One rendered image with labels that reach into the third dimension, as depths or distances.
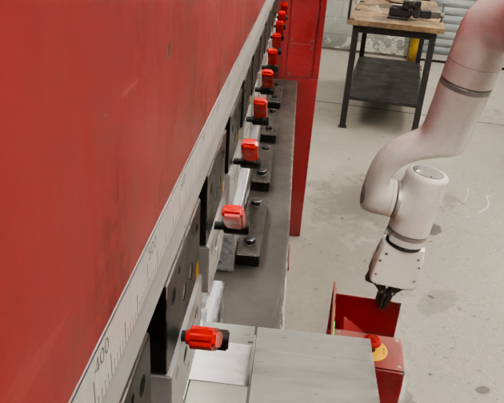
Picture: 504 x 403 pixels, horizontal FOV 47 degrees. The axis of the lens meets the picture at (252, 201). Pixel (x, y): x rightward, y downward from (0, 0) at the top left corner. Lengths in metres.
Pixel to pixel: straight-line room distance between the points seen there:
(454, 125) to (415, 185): 0.15
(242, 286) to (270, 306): 0.09
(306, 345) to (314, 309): 1.76
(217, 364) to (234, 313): 0.31
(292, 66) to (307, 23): 0.21
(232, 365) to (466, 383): 1.73
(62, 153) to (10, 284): 0.05
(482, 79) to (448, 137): 0.12
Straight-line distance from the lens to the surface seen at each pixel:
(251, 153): 0.79
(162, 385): 0.49
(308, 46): 2.84
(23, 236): 0.19
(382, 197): 1.14
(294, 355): 0.89
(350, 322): 1.41
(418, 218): 1.17
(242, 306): 1.18
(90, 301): 0.26
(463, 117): 1.07
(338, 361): 0.89
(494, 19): 1.00
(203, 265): 0.65
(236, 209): 0.59
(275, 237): 1.43
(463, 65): 1.04
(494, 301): 3.03
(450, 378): 2.50
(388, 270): 1.24
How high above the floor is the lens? 1.58
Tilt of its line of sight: 26 degrees down
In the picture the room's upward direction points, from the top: 4 degrees clockwise
